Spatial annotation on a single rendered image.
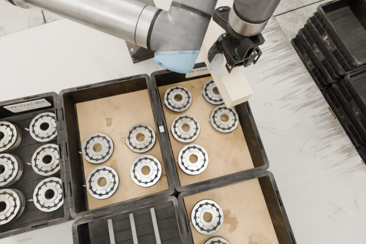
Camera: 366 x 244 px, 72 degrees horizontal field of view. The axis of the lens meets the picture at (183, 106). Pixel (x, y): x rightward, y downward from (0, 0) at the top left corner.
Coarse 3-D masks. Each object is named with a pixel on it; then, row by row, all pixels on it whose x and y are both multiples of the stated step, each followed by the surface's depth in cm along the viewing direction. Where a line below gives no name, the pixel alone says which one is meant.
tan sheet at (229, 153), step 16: (192, 80) 97; (160, 96) 94; (192, 96) 95; (192, 112) 93; (208, 112) 93; (208, 128) 91; (240, 128) 92; (176, 144) 89; (208, 144) 89; (224, 144) 89; (240, 144) 90; (176, 160) 87; (192, 160) 87; (224, 160) 88; (240, 160) 88; (192, 176) 85; (208, 176) 86
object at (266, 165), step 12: (156, 72) 86; (168, 72) 86; (156, 96) 83; (252, 120) 82; (168, 144) 78; (168, 156) 77; (264, 156) 79; (252, 168) 77; (264, 168) 78; (216, 180) 76
